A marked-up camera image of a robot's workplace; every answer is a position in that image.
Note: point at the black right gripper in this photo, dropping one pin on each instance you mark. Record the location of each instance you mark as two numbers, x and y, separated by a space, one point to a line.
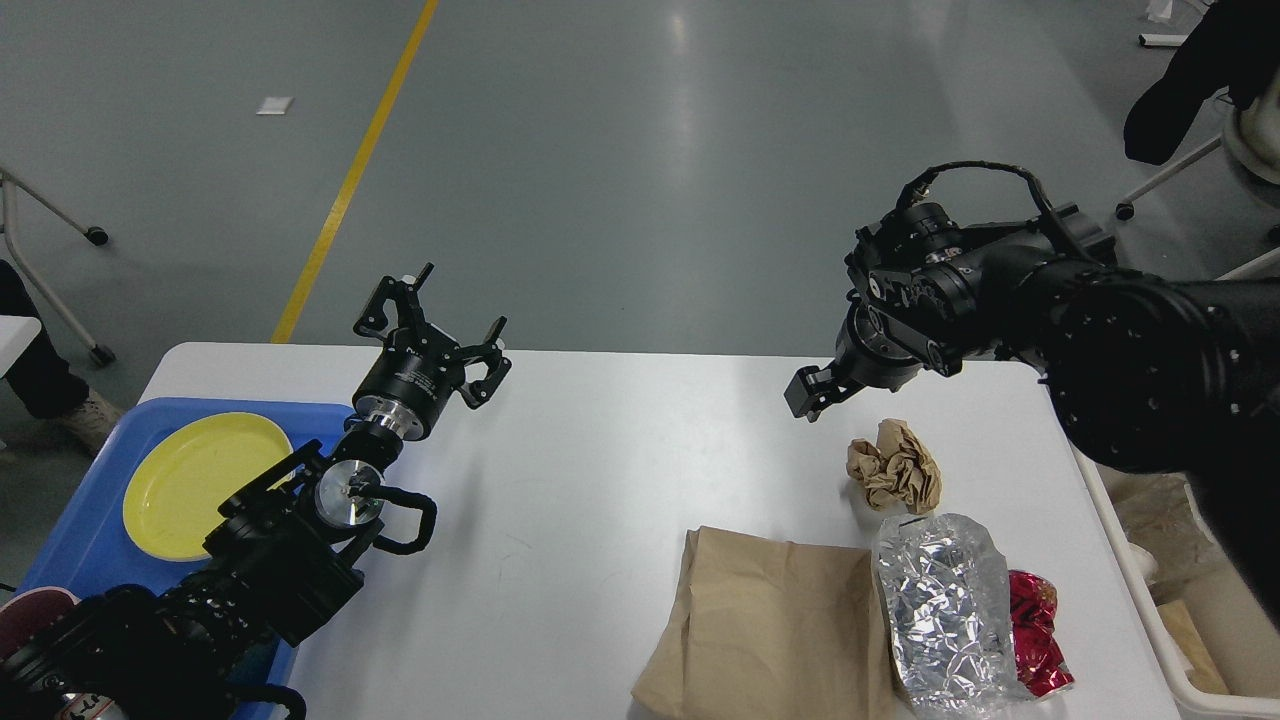
864 358

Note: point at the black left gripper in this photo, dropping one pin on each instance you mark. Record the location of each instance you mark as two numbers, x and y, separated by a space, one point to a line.
413 380

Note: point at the brown paper ball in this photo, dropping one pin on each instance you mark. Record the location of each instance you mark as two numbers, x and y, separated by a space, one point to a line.
895 468

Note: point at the silver foil bag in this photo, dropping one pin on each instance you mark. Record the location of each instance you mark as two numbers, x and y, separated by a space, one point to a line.
946 594

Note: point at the yellow plate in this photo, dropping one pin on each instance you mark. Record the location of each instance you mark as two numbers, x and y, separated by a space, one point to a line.
171 502

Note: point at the red snack wrapper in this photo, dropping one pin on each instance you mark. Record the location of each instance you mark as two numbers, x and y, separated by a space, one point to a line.
1040 662

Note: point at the dark teal mug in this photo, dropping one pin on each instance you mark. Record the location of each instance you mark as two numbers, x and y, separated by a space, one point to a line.
256 664

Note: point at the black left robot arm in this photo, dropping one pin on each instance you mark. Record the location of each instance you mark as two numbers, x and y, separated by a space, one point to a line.
283 559

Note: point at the brown paper bag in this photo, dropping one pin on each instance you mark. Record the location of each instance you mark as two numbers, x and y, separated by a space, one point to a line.
764 629

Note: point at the white rolling rack leg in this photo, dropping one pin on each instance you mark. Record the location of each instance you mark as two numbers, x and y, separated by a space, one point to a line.
38 257

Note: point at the clear plastic bag in bin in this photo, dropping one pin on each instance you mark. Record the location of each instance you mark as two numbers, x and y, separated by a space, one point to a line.
1160 515

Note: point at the person's foot in shoe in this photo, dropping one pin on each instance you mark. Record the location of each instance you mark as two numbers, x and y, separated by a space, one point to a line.
42 380

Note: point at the brown cardboard piece in bin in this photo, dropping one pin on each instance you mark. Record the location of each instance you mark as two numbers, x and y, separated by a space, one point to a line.
1196 660

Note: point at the white plastic bin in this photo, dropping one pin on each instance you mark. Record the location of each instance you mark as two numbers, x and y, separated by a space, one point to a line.
1162 643

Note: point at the pink mug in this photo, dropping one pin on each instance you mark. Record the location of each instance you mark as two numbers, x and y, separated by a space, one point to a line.
30 612

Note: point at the white office chair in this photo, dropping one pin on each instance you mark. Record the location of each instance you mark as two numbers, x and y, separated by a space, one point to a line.
1248 139

